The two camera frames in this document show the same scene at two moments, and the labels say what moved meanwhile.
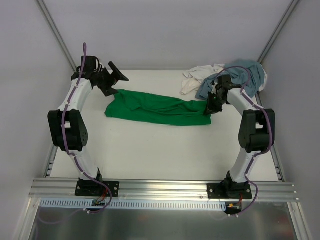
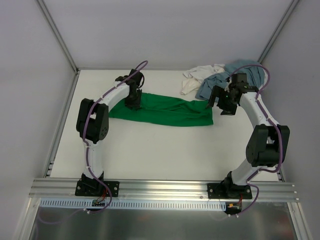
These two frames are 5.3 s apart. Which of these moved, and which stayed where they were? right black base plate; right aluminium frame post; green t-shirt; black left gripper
Moved: black left gripper
Stayed: right aluminium frame post; right black base plate; green t-shirt
